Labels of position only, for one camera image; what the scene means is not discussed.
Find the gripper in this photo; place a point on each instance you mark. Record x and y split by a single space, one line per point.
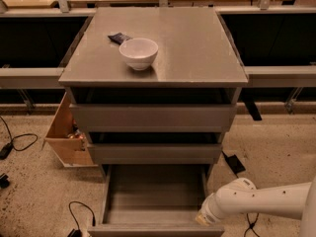
208 212

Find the grey bottom drawer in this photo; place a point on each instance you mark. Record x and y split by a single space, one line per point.
153 201

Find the grey drawer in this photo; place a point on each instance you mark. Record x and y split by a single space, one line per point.
153 201
152 110
154 147

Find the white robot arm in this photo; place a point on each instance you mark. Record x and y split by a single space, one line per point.
241 196

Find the grey drawer cabinet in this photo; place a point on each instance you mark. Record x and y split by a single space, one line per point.
194 53

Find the grey middle drawer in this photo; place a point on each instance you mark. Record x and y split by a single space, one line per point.
154 147

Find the grey top drawer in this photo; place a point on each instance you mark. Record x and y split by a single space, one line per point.
152 110

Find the black power adapter right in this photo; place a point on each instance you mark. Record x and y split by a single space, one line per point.
234 163

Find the wooden box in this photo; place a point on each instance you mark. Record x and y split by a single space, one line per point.
70 149

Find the white ceramic bowl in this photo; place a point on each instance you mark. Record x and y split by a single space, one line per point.
138 53

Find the dark blue snack packet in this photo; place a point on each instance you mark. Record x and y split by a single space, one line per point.
119 38

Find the black adapter far left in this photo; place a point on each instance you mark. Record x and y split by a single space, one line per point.
4 183

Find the grey metal rail frame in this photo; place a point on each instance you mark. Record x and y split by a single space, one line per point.
297 76

